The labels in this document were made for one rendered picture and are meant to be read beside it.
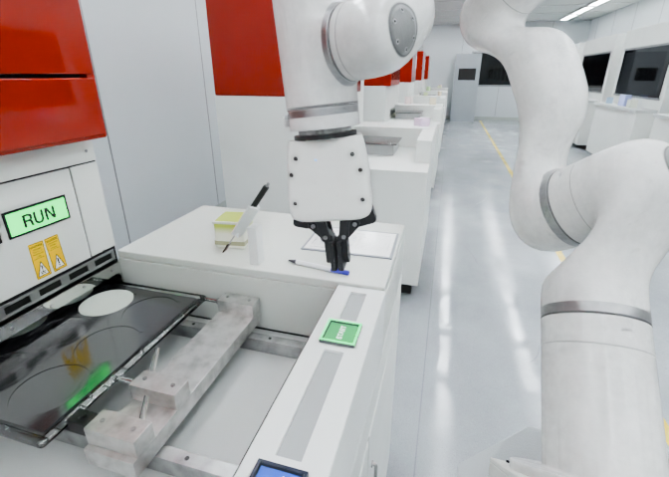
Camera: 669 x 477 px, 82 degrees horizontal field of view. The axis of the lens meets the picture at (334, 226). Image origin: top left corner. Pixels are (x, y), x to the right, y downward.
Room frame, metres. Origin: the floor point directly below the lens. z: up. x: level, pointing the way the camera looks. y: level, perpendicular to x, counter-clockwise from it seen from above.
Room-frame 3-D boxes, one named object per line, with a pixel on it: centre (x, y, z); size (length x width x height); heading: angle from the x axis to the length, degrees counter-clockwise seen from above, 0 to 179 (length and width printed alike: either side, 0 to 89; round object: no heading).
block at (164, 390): (0.46, 0.27, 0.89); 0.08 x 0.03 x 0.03; 74
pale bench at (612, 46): (8.17, -5.38, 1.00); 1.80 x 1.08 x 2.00; 164
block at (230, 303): (0.69, 0.20, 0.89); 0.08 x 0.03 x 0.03; 74
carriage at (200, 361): (0.53, 0.24, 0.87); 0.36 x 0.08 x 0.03; 164
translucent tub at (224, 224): (0.85, 0.24, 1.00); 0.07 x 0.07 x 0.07; 83
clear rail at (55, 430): (0.54, 0.33, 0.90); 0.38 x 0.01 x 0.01; 164
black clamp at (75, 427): (0.40, 0.34, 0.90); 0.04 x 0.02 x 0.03; 74
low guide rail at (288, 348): (0.67, 0.26, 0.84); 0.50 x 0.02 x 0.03; 74
